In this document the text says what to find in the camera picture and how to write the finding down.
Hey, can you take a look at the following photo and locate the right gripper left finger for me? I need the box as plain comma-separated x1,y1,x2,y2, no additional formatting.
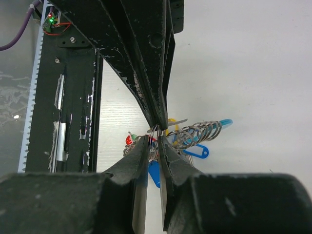
0,136,148,234

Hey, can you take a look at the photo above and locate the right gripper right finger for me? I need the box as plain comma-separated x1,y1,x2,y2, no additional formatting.
158,136,312,234

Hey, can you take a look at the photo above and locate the metal key organizer with keys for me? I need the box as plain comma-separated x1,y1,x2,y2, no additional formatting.
123,118,234,189

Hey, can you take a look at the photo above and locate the small green circuit board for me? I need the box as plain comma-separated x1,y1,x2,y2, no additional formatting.
42,11,60,34

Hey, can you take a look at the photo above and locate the key with yellow tag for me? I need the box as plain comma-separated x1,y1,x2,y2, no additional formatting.
163,118,188,136

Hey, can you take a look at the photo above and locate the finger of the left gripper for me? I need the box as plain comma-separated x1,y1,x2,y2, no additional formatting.
53,0,167,129
159,0,184,130

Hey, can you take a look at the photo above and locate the white cable duct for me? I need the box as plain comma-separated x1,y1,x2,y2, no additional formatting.
17,0,53,173

